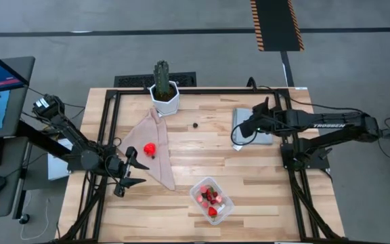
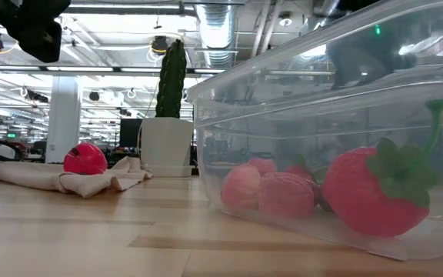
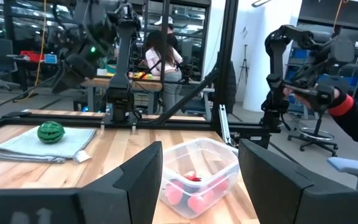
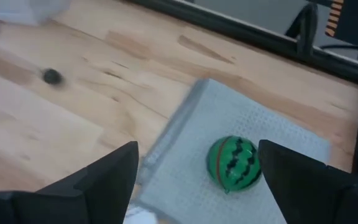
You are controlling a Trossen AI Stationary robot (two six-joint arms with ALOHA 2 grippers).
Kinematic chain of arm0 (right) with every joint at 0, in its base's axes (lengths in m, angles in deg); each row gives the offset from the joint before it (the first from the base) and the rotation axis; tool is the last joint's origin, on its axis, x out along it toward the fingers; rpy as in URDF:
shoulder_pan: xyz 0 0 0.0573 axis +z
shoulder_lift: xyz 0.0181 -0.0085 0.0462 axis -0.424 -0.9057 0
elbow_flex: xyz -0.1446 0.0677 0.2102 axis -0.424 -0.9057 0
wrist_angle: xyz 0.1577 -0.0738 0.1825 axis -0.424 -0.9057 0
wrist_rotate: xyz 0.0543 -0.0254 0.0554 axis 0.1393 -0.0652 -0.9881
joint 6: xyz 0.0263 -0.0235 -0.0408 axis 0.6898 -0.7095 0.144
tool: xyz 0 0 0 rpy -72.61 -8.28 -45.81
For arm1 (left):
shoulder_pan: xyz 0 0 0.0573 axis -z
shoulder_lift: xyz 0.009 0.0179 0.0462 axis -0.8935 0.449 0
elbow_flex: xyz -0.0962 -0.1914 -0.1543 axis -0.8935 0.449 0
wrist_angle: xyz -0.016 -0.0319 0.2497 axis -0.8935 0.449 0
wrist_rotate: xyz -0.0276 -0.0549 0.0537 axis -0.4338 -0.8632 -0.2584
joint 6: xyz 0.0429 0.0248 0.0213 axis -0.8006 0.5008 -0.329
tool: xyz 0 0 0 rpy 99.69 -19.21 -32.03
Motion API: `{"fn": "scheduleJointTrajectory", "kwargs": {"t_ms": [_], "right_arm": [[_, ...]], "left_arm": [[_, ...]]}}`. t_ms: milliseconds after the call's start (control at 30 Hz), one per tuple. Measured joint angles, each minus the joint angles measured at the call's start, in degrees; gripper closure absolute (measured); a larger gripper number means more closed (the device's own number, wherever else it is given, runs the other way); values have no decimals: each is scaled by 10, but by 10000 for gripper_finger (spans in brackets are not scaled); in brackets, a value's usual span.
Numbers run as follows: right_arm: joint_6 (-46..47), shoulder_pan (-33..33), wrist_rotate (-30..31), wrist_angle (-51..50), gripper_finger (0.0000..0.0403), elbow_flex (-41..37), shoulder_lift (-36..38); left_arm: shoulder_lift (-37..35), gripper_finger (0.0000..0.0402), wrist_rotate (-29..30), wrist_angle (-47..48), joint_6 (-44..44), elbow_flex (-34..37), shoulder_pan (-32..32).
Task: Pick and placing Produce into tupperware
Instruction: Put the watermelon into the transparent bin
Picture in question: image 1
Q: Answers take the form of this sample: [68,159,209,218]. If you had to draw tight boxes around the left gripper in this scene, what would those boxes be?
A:
[105,146,150,198]

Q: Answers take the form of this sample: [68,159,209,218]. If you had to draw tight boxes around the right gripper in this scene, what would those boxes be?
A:
[240,96,297,138]

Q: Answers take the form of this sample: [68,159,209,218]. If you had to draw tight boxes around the clear plastic tupperware container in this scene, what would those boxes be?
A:
[189,176,235,226]

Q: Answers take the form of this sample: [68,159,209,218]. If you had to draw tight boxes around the folded grey towel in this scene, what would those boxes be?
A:
[232,107,276,152]

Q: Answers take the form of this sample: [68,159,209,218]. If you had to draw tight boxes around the beige cloth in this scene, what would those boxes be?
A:
[118,107,176,191]

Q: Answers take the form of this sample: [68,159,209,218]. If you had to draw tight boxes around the white box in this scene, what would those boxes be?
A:
[47,138,74,180]

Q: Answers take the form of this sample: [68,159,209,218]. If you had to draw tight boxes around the white angular plant pot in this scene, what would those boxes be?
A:
[149,80,181,117]

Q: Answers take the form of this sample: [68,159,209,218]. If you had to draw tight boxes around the black mat with orange stripes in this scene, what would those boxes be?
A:
[250,0,305,52]

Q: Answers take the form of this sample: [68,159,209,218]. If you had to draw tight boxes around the tall green cactus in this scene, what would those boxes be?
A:
[153,60,171,98]

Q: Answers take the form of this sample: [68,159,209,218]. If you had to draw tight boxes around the grey computer cart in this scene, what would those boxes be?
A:
[0,56,36,220]

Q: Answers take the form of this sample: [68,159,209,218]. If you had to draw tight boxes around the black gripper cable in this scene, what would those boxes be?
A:
[230,123,259,146]

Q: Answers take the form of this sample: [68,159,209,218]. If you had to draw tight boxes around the white cable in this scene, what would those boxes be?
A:
[20,199,52,240]

